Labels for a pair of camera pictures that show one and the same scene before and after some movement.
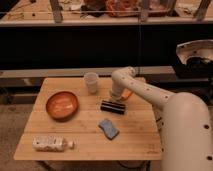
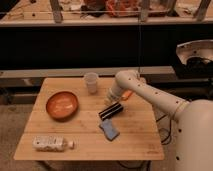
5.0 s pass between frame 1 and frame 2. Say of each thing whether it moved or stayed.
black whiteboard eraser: moved
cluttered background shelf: stayed
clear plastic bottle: stayed
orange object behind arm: stayed
